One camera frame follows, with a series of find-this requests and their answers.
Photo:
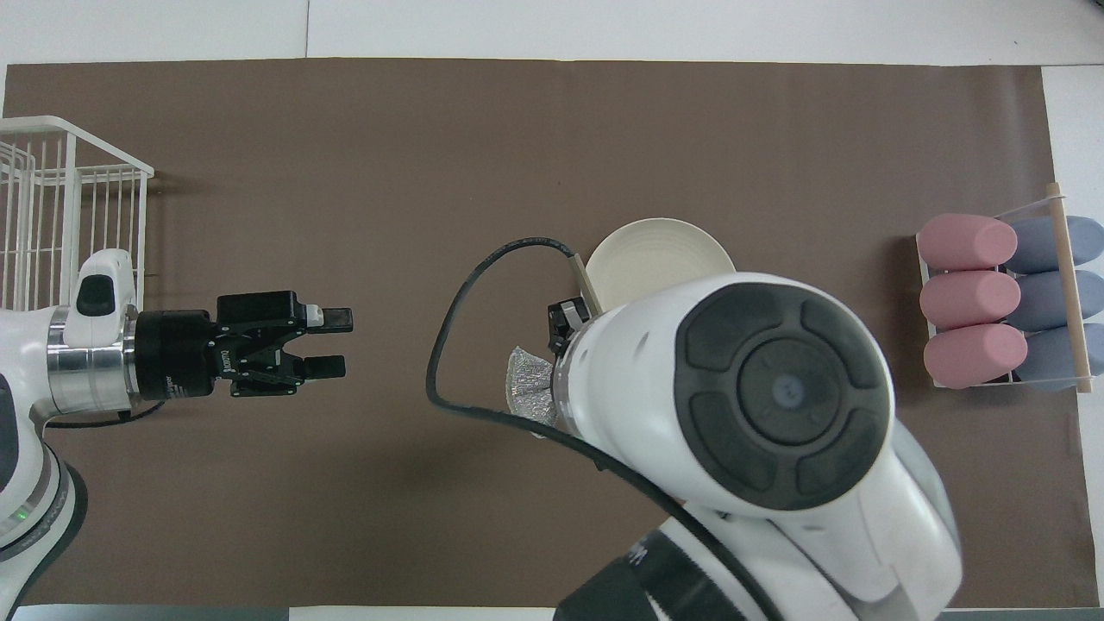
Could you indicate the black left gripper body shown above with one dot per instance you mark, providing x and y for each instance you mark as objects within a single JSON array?
[{"x": 177, "y": 354}]

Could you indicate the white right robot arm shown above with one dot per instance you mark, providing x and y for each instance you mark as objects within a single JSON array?
[{"x": 776, "y": 388}]

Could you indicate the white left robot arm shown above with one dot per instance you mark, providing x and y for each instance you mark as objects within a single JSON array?
[{"x": 52, "y": 362}]

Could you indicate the cream round plate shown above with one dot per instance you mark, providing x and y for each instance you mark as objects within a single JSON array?
[{"x": 660, "y": 254}]

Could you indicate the brown paper table mat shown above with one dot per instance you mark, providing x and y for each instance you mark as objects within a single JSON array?
[{"x": 431, "y": 155}]

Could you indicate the pink plastic cup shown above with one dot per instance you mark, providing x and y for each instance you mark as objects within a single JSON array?
[
  {"x": 970, "y": 300},
  {"x": 975, "y": 355},
  {"x": 966, "y": 241}
]

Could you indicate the blue plastic cup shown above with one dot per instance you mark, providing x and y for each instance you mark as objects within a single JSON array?
[
  {"x": 1048, "y": 358},
  {"x": 1039, "y": 244},
  {"x": 1044, "y": 300}
]

